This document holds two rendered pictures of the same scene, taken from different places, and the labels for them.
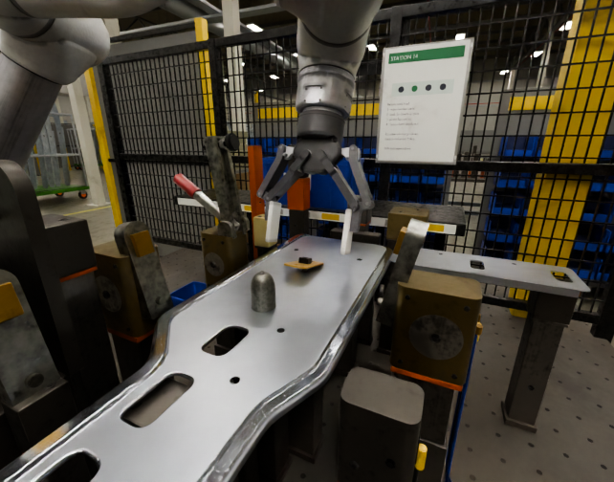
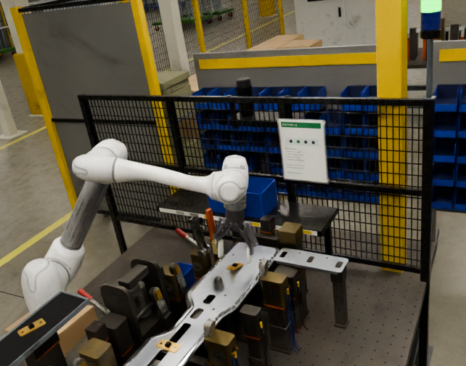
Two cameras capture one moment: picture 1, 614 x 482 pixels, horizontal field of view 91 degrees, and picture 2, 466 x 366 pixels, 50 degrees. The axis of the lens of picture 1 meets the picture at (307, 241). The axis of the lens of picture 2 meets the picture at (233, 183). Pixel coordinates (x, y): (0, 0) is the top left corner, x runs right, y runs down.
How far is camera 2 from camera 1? 1.59 m
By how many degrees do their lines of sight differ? 10
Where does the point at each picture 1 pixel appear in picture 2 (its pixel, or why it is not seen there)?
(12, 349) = (161, 305)
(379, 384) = (250, 308)
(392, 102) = (287, 147)
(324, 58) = not seen: hidden behind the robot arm
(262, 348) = (219, 301)
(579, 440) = (363, 330)
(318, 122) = (232, 216)
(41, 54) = not seen: hidden behind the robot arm
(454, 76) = (318, 138)
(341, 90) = (239, 204)
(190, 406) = (204, 314)
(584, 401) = (380, 315)
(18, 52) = not seen: hidden behind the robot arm
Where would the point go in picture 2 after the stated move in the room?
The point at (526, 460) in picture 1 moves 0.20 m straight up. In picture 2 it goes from (334, 338) to (331, 298)
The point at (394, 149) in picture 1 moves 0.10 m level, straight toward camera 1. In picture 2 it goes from (293, 173) to (287, 182)
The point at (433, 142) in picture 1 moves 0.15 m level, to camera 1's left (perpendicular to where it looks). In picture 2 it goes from (314, 171) to (281, 174)
